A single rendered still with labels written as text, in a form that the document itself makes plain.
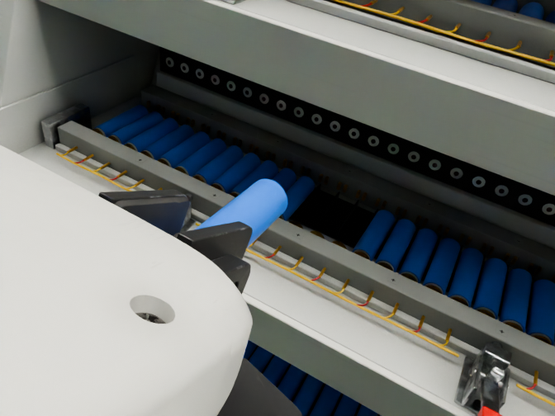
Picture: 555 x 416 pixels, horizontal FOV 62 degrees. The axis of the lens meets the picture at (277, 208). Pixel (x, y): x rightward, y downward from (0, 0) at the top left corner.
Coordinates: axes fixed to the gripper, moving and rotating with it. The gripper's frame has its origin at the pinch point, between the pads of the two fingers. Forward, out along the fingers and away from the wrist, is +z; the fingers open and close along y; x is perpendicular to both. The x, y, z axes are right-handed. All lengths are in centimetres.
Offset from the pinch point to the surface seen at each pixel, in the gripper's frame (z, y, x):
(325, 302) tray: 22.5, -2.1, 6.8
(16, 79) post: 19.5, 30.5, 0.3
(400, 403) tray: 20.4, -9.9, 10.1
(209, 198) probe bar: 23.2, 10.5, 3.5
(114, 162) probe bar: 23.5, 21.1, 4.3
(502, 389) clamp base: 20.1, -14.9, 5.7
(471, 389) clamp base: 19.2, -13.2, 6.3
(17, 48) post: 18.8, 30.5, -2.4
